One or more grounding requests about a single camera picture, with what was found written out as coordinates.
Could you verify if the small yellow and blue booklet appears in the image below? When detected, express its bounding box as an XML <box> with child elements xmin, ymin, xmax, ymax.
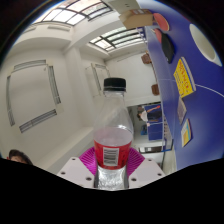
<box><xmin>180</xmin><ymin>118</ymin><xmax>193</xmax><ymax>148</ymax></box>

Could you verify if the brown armchair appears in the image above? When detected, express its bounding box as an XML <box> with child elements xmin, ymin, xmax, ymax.
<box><xmin>140</xmin><ymin>52</ymin><xmax>153</xmax><ymax>65</ymax></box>
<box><xmin>150</xmin><ymin>83</ymin><xmax>160</xmax><ymax>96</ymax></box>

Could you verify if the ceiling air conditioner unit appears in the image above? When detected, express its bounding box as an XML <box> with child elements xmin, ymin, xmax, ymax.
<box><xmin>84</xmin><ymin>63</ymin><xmax>111</xmax><ymax>98</ymax></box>

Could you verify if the black pouch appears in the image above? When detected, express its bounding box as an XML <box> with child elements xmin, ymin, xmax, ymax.
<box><xmin>160</xmin><ymin>32</ymin><xmax>175</xmax><ymax>64</ymax></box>

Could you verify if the yellow book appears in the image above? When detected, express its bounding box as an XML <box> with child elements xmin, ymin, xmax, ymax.
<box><xmin>173</xmin><ymin>57</ymin><xmax>197</xmax><ymax>99</ymax></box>

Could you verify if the black-framed window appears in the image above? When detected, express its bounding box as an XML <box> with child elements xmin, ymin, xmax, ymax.
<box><xmin>39</xmin><ymin>0</ymin><xmax>113</xmax><ymax>26</ymax></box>

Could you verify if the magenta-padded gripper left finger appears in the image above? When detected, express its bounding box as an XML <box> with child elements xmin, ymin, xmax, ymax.
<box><xmin>57</xmin><ymin>147</ymin><xmax>98</xmax><ymax>189</ymax></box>

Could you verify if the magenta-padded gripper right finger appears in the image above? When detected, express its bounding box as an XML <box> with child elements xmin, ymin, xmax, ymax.
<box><xmin>126</xmin><ymin>147</ymin><xmax>166</xmax><ymax>190</ymax></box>

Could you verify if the white mug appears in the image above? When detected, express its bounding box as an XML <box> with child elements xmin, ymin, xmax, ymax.
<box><xmin>189</xmin><ymin>23</ymin><xmax>223</xmax><ymax>67</ymax></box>

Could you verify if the blue folding partition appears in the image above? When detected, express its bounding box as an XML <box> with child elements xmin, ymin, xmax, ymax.
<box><xmin>143</xmin><ymin>103</ymin><xmax>164</xmax><ymax>142</ymax></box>

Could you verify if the grey booklet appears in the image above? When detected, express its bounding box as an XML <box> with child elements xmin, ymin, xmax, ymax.
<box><xmin>176</xmin><ymin>96</ymin><xmax>188</xmax><ymax>125</ymax></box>

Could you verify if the clear red-labelled water bottle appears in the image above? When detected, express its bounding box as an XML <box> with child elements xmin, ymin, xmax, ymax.
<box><xmin>93</xmin><ymin>77</ymin><xmax>135</xmax><ymax>191</ymax></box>

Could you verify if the person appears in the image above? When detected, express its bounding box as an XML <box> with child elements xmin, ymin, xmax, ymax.
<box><xmin>137</xmin><ymin>105</ymin><xmax>149</xmax><ymax>128</ymax></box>
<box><xmin>7</xmin><ymin>149</ymin><xmax>34</xmax><ymax>166</ymax></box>

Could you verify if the black-framed glass door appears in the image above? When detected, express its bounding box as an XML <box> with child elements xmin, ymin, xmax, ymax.
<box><xmin>89</xmin><ymin>26</ymin><xmax>146</xmax><ymax>53</ymax></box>

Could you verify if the table tennis net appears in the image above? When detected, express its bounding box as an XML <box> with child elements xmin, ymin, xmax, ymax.
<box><xmin>162</xmin><ymin>121</ymin><xmax>174</xmax><ymax>153</ymax></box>

